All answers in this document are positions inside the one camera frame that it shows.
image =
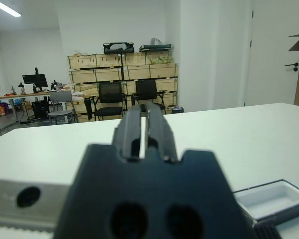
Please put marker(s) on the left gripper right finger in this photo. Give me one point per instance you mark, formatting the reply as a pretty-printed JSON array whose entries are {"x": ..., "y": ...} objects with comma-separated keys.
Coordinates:
[{"x": 162, "y": 132}]

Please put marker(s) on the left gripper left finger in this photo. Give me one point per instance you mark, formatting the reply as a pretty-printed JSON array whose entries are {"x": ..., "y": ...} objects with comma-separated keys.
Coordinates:
[{"x": 127, "y": 129}]

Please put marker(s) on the black box with white insert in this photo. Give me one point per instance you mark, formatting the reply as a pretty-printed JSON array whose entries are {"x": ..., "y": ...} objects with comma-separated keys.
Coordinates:
[{"x": 269, "y": 199}]

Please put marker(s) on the small dark waste bin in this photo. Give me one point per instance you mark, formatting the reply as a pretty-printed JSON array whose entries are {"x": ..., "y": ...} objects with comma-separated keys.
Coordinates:
[{"x": 177, "y": 110}]

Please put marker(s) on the black mesh office chair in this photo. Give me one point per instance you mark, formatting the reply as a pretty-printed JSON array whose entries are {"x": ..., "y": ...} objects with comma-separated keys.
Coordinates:
[
  {"x": 109, "y": 90},
  {"x": 145, "y": 88}
]

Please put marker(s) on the wooden crate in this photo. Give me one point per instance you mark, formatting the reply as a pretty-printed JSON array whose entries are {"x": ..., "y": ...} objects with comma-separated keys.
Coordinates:
[
  {"x": 164, "y": 71},
  {"x": 86, "y": 88},
  {"x": 168, "y": 85},
  {"x": 137, "y": 72},
  {"x": 135, "y": 59},
  {"x": 162, "y": 59},
  {"x": 82, "y": 62},
  {"x": 78, "y": 109},
  {"x": 108, "y": 74},
  {"x": 107, "y": 61},
  {"x": 82, "y": 76}
]

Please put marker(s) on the thin black stand pole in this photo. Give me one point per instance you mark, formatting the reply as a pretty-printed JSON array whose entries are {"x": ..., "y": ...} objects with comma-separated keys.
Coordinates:
[{"x": 122, "y": 64}]

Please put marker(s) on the grey chair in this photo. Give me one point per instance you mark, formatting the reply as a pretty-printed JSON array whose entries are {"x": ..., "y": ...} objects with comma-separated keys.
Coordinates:
[{"x": 61, "y": 97}]

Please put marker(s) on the black tray with white lining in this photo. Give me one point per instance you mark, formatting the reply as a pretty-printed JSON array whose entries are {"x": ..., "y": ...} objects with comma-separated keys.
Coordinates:
[{"x": 118, "y": 51}]

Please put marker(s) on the small black desk device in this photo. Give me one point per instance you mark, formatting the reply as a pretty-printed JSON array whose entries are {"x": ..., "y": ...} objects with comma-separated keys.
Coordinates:
[{"x": 54, "y": 85}]

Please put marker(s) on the black flat tray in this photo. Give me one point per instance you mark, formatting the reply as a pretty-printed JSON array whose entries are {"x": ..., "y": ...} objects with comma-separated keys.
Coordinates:
[{"x": 154, "y": 46}]

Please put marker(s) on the black computer tower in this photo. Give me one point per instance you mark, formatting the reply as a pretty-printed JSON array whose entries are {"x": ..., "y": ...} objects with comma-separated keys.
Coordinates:
[{"x": 40, "y": 109}]

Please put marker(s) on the clear plastic bag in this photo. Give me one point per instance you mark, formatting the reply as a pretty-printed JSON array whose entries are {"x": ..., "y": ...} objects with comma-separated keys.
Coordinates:
[{"x": 156, "y": 41}]

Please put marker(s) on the small brown carton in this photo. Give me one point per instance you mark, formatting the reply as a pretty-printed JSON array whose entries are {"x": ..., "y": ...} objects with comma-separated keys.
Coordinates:
[{"x": 28, "y": 105}]

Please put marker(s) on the black computer monitor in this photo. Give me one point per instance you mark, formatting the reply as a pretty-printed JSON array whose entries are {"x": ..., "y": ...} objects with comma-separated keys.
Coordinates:
[{"x": 35, "y": 79}]

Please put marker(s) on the wooden top desk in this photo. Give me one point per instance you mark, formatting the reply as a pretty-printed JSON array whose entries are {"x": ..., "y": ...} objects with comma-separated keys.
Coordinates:
[{"x": 20, "y": 95}]

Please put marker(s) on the orange bag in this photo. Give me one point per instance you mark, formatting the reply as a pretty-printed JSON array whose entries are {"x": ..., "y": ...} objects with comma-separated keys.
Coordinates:
[{"x": 1, "y": 110}]

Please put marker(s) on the white door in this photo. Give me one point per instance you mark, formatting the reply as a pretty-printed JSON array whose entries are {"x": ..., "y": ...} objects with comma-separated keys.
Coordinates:
[{"x": 269, "y": 49}]

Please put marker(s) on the ceiling strip light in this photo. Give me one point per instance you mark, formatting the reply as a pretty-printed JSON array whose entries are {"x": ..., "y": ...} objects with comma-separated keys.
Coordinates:
[{"x": 5, "y": 7}]

